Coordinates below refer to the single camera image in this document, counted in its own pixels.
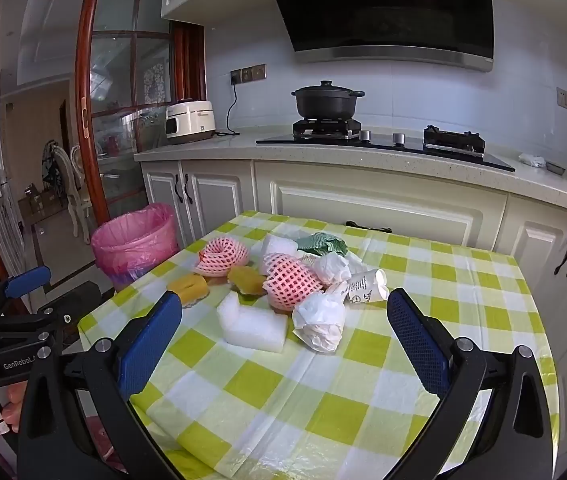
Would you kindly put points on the white crumpled bag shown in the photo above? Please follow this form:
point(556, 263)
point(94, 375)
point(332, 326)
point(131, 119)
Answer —
point(532, 160)

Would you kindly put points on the cardboard box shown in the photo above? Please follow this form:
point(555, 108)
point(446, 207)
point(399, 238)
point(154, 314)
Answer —
point(38, 204)

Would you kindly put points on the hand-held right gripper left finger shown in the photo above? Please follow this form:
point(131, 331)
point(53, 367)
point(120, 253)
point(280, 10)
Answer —
point(146, 350)

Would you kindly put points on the cream kitchen base cabinet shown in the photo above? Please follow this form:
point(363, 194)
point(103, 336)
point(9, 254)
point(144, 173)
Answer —
point(363, 195)

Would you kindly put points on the white tissue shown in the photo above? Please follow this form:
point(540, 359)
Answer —
point(331, 267)
point(318, 325)

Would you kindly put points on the black glass gas hob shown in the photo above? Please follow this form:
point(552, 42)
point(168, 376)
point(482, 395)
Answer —
point(413, 149)

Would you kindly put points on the small white foam block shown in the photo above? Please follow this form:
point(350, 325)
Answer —
point(278, 247)

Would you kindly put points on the black burner grate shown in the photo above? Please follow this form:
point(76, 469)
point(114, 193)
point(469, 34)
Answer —
point(453, 140)
point(326, 129)

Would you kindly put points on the red wooden glass door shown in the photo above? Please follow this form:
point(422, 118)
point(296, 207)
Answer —
point(83, 60)

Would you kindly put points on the large white foam block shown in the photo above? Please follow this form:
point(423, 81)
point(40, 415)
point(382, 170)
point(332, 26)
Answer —
point(253, 327)

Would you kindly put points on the green patterned cloth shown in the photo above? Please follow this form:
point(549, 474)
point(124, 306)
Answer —
point(323, 245)

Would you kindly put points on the yellow sponge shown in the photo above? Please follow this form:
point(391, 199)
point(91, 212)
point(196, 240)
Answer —
point(246, 280)
point(188, 288)

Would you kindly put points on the white dining chair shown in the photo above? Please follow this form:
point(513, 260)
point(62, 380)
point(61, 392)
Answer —
point(75, 195)

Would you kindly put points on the black cooking pot with lid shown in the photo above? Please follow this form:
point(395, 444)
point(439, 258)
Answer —
point(326, 102)

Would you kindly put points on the white rice cooker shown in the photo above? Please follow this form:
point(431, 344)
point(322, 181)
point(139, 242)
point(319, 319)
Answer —
point(191, 120)

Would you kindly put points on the small metal tray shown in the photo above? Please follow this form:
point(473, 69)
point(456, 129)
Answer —
point(555, 168)

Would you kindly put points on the pink bin with plastic liner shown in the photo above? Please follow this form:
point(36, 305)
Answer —
point(133, 245)

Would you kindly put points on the gold wall outlet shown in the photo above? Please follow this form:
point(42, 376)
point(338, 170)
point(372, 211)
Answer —
point(253, 73)

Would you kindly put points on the green white checked tablecloth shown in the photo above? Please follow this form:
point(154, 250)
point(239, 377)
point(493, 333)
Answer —
point(363, 395)

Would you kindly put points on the black range hood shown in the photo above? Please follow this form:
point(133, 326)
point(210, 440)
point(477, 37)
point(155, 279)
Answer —
point(388, 5)

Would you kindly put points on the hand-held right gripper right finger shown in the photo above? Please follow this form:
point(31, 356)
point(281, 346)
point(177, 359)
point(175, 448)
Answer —
point(418, 345)

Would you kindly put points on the silver hob knob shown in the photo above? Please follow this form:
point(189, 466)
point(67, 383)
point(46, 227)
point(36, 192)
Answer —
point(399, 139)
point(366, 136)

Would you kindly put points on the pink foam net sleeve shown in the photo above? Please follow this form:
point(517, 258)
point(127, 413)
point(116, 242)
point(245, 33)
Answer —
point(291, 285)

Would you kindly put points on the white paper packet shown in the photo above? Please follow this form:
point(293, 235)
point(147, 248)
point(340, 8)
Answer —
point(363, 287)

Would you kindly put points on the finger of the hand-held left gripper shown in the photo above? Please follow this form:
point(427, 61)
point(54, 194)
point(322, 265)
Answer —
point(33, 324)
point(28, 281)

